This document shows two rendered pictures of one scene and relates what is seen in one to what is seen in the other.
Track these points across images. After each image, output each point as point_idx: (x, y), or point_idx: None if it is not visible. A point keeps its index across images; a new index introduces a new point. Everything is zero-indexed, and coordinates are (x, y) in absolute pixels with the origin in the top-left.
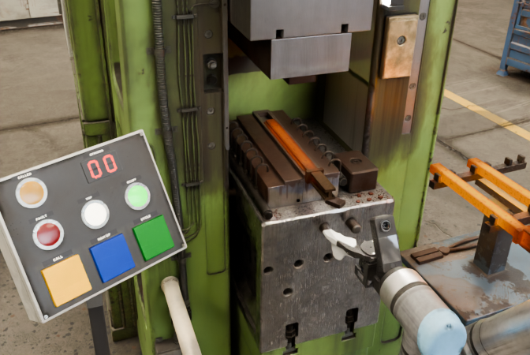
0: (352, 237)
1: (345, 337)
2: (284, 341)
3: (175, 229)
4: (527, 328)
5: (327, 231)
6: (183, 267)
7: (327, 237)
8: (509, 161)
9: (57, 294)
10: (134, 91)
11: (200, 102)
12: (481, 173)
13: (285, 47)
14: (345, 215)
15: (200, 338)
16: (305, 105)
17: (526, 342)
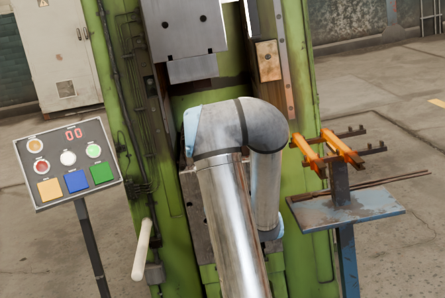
0: None
1: None
2: (213, 258)
3: (115, 170)
4: (251, 195)
5: (195, 167)
6: (151, 210)
7: (194, 170)
8: (349, 128)
9: (44, 196)
10: (106, 100)
11: (146, 104)
12: (324, 136)
13: (175, 65)
14: None
15: (175, 264)
16: None
17: (254, 204)
